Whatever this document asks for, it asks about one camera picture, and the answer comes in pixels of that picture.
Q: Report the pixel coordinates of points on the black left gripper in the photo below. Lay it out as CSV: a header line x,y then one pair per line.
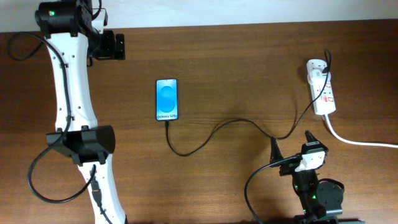
x,y
110,53

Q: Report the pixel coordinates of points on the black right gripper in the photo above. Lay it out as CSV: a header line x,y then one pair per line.
x,y
290,167

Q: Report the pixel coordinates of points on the blue Galaxy smartphone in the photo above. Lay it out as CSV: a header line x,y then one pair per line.
x,y
166,100

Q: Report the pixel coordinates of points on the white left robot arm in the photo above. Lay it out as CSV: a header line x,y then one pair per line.
x,y
75,34

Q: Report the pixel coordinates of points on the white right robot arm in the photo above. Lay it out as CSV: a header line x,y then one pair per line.
x,y
321,199

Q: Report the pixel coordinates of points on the white USB charger adapter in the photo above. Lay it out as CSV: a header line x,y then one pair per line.
x,y
317,77

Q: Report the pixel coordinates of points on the white power strip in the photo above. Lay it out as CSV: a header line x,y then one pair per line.
x,y
324,101

